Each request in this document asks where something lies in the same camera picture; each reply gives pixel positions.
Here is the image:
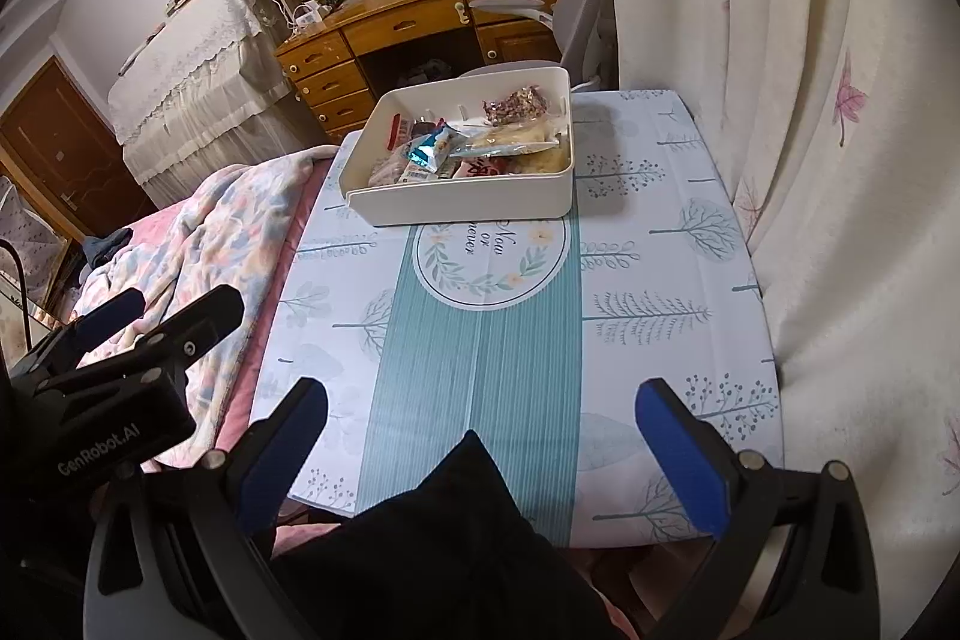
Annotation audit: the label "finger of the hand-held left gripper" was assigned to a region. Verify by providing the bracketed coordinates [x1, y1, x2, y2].
[146, 284, 247, 365]
[69, 289, 148, 350]

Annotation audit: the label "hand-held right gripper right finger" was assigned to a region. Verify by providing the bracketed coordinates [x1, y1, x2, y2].
[634, 377, 880, 640]

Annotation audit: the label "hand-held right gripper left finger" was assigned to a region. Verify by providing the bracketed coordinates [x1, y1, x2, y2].
[81, 376, 331, 640]

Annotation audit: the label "red picture snack packet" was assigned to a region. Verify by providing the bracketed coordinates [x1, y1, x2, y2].
[367, 149, 410, 187]

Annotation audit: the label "white plastic bin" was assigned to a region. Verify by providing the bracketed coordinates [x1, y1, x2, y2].
[341, 66, 575, 227]

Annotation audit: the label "clear cake packet blue print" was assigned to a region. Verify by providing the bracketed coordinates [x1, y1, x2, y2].
[409, 126, 470, 172]

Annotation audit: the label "clear noodle snack packet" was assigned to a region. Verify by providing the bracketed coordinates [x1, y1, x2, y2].
[517, 149, 571, 173]

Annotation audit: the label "large clear bread packet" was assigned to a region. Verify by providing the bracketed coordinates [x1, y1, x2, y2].
[450, 115, 571, 161]

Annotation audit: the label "dark nut snack packet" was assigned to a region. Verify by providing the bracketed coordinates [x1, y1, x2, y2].
[482, 85, 550, 125]

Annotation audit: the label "dark clothes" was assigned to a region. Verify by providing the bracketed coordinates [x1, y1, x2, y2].
[79, 231, 136, 270]

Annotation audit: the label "pink bed sheet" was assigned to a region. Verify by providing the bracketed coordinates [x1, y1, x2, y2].
[120, 160, 331, 483]

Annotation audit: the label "floral blanket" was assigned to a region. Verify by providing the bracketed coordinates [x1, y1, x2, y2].
[71, 145, 338, 468]

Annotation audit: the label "brown wooden door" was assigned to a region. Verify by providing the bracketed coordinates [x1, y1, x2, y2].
[0, 56, 155, 240]

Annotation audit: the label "white floral curtain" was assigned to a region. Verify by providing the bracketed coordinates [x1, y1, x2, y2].
[585, 0, 960, 640]

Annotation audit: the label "wooden desk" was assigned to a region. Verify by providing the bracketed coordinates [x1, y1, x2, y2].
[274, 0, 567, 142]

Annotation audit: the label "black curved cable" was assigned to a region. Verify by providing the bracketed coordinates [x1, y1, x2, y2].
[0, 239, 32, 327]

